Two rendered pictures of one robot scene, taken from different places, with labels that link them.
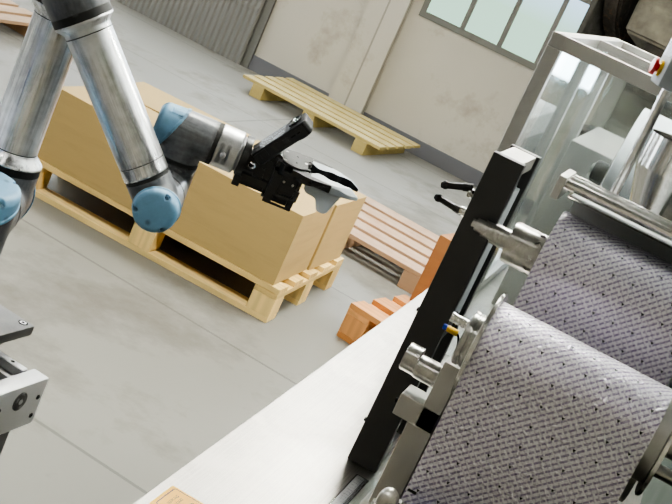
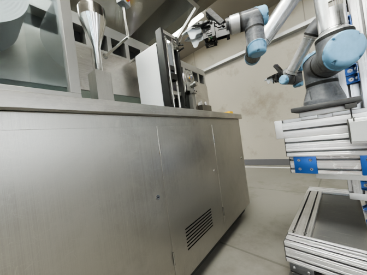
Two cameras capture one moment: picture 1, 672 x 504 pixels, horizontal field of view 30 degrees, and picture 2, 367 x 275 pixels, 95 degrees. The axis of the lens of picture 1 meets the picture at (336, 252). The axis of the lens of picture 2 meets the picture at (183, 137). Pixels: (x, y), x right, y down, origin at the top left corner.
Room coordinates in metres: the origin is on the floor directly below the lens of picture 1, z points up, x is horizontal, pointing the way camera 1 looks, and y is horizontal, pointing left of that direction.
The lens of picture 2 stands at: (2.88, 0.30, 0.74)
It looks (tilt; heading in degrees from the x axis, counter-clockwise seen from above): 1 degrees up; 206
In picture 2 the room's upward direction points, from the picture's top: 7 degrees counter-clockwise
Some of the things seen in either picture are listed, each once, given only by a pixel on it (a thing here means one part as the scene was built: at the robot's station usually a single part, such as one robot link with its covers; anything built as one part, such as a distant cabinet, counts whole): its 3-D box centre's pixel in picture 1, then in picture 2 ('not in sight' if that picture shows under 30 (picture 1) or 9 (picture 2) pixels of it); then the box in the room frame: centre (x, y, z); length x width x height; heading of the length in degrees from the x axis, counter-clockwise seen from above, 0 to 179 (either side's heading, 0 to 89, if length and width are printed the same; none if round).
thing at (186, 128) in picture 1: (186, 133); (253, 19); (2.08, 0.32, 1.21); 0.11 x 0.08 x 0.09; 98
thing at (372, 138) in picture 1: (330, 117); not in sight; (9.19, 0.45, 0.06); 1.23 x 0.84 x 0.12; 73
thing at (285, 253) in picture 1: (198, 190); not in sight; (5.26, 0.66, 0.23); 1.33 x 0.96 x 0.46; 71
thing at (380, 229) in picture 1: (365, 229); not in sight; (6.54, -0.10, 0.06); 1.30 x 0.92 x 0.12; 72
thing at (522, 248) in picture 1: (527, 250); not in sight; (1.79, -0.25, 1.33); 0.06 x 0.06 x 0.06; 77
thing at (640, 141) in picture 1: (638, 145); (125, 21); (2.06, -0.38, 1.51); 0.02 x 0.02 x 0.20
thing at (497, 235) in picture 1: (490, 231); not in sight; (1.80, -0.19, 1.33); 0.06 x 0.03 x 0.03; 77
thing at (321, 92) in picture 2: not in sight; (322, 93); (1.91, 0.56, 0.87); 0.15 x 0.15 x 0.10
